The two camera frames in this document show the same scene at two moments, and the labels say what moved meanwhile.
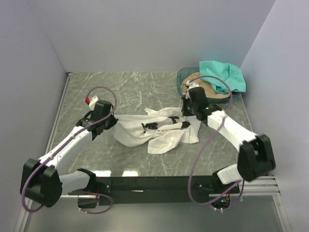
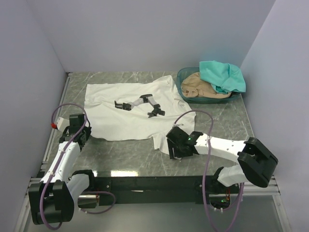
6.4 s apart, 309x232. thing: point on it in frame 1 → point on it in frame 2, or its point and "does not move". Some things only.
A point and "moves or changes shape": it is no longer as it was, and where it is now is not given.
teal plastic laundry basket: x=186 y=71 does not move
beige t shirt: x=195 y=78 does not move
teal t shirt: x=228 y=73 does not move
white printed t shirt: x=158 y=129 moves or changes shape
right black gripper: x=184 y=112 → x=171 y=145
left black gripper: x=113 y=121 → x=88 y=130
